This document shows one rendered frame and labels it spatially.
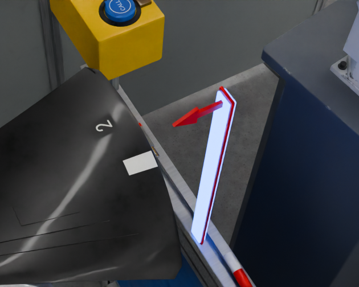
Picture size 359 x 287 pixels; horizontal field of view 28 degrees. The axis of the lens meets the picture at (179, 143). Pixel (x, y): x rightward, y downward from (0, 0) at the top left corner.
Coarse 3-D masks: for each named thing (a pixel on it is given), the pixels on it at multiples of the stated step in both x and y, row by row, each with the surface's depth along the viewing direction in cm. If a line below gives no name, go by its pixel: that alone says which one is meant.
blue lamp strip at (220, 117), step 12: (228, 108) 72; (216, 120) 76; (216, 132) 77; (216, 144) 79; (216, 156) 80; (204, 168) 85; (216, 168) 82; (204, 180) 87; (204, 192) 88; (204, 204) 90; (204, 216) 92; (192, 228) 99
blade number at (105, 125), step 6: (108, 114) 71; (96, 120) 71; (102, 120) 71; (108, 120) 71; (114, 120) 71; (90, 126) 70; (96, 126) 70; (102, 126) 70; (108, 126) 71; (114, 126) 71; (96, 132) 70; (102, 132) 70; (108, 132) 70; (96, 138) 70
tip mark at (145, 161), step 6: (138, 156) 70; (144, 156) 71; (150, 156) 71; (126, 162) 70; (132, 162) 70; (138, 162) 70; (144, 162) 70; (150, 162) 71; (132, 168) 70; (138, 168) 70; (144, 168) 70; (150, 168) 70
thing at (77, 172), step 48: (48, 96) 71; (96, 96) 72; (0, 144) 68; (48, 144) 68; (96, 144) 70; (144, 144) 71; (0, 192) 65; (48, 192) 66; (96, 192) 67; (144, 192) 69; (0, 240) 63; (48, 240) 64; (96, 240) 66; (144, 240) 68
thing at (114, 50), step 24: (72, 0) 94; (96, 0) 94; (72, 24) 97; (96, 24) 92; (120, 24) 92; (144, 24) 93; (96, 48) 92; (120, 48) 94; (144, 48) 97; (120, 72) 98
